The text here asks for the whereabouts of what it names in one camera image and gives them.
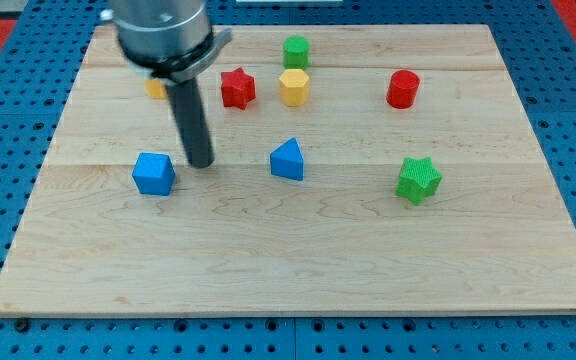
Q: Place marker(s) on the wooden board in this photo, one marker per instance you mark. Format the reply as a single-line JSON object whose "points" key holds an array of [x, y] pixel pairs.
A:
{"points": [[233, 240]]}

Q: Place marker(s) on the green star block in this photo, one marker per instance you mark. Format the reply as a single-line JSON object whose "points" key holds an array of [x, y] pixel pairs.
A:
{"points": [[417, 179]]}

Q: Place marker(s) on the yellow hexagon block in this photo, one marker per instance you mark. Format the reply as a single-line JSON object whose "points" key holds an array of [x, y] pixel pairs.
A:
{"points": [[294, 87]]}

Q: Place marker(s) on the green cylinder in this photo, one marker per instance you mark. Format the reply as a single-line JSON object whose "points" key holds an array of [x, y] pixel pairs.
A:
{"points": [[296, 52]]}

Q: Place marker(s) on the blue cube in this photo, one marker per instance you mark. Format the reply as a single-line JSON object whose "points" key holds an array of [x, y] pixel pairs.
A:
{"points": [[153, 174]]}

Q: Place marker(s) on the red star block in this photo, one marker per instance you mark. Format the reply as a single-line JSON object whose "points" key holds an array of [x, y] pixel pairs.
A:
{"points": [[237, 88]]}

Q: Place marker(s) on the blue triangular prism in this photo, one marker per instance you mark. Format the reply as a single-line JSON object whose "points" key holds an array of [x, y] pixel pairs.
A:
{"points": [[287, 161]]}

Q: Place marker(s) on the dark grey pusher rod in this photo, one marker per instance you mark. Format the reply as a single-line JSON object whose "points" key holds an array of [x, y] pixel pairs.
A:
{"points": [[187, 107]]}

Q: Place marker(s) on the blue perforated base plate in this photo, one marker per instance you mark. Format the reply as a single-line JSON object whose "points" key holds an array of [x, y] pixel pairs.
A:
{"points": [[38, 66]]}

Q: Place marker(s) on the yellow block behind arm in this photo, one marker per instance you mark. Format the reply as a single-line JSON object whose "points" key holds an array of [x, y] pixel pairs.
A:
{"points": [[155, 89]]}

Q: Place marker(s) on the red cylinder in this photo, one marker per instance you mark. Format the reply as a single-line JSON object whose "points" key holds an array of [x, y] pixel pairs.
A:
{"points": [[402, 90]]}

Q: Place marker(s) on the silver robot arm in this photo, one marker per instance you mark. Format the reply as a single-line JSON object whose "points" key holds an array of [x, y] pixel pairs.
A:
{"points": [[173, 41]]}

